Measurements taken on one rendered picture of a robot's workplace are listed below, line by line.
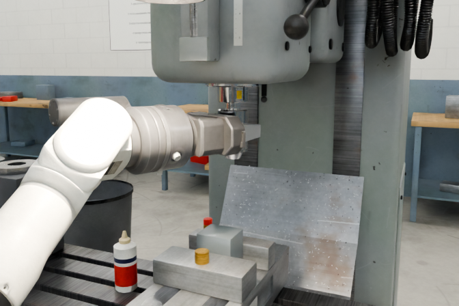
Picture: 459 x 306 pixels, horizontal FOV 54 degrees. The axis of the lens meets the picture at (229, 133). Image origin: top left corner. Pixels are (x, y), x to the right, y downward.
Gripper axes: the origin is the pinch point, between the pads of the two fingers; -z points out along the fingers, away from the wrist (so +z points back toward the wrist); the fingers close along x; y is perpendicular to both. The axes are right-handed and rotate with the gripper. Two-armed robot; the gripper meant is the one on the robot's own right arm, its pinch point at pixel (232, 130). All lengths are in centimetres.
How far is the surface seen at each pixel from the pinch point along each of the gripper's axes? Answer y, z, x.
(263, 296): 27.2, -3.9, -3.8
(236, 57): -10.9, 6.5, -7.7
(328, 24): -16.8, -15.3, -5.9
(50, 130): 79, -186, 593
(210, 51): -11.5, 10.4, -7.0
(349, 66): -10.3, -38.1, 4.7
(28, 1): -102, -173, 619
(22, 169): 11.1, 18.6, 42.5
